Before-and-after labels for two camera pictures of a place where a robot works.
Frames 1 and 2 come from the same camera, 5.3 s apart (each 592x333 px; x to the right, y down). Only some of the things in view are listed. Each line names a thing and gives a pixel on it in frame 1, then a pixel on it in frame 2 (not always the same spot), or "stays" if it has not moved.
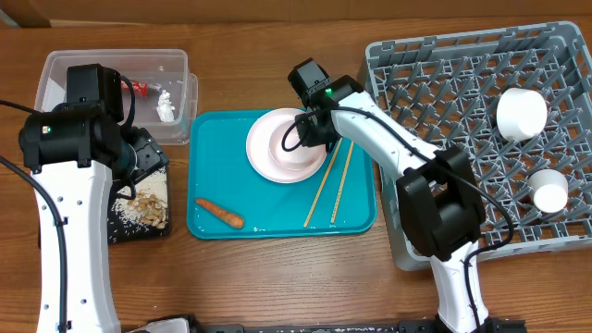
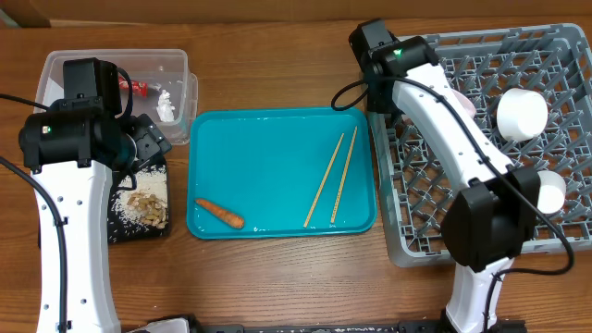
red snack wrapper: x=141 y=88 stays
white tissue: x=165 y=107 stays
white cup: x=548 y=190 stays
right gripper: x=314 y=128 to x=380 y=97
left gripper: x=152 y=155 to x=151 y=140
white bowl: x=520 y=114 stays
